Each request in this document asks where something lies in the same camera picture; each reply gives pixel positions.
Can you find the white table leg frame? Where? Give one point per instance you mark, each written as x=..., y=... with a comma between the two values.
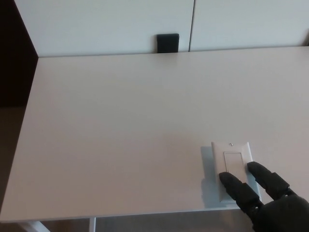
x=92, y=224

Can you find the dark brown side panel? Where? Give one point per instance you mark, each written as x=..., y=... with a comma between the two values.
x=13, y=60

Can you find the white rocker light switch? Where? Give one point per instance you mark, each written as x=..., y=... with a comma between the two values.
x=231, y=151

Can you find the light grey switch base plate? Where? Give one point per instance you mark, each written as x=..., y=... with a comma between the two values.
x=207, y=164

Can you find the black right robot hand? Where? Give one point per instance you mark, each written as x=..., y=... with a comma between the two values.
x=285, y=212

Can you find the white cabinet front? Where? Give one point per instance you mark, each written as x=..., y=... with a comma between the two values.
x=96, y=26

